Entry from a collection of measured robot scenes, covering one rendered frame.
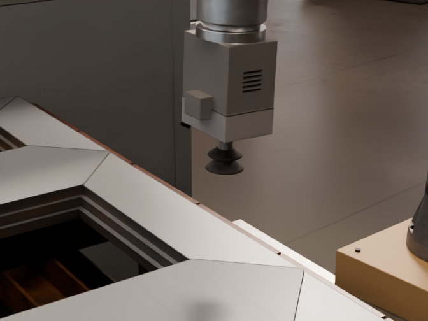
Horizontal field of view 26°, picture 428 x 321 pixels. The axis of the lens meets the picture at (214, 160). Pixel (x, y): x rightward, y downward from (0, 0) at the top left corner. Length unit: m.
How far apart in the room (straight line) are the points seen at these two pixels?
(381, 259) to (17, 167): 0.53
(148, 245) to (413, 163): 2.69
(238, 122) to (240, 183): 2.50
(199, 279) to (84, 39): 0.81
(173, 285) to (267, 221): 2.18
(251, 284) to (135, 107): 0.87
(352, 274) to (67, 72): 0.69
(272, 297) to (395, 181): 2.59
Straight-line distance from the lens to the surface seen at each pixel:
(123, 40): 1.77
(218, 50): 0.96
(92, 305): 0.97
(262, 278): 1.01
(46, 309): 0.97
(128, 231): 1.15
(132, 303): 0.97
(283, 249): 1.47
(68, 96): 1.74
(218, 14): 0.95
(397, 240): 1.39
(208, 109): 0.98
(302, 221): 3.17
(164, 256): 1.09
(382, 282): 1.30
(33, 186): 1.27
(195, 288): 0.99
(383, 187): 3.49
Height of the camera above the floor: 1.34
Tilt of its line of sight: 21 degrees down
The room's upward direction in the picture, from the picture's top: straight up
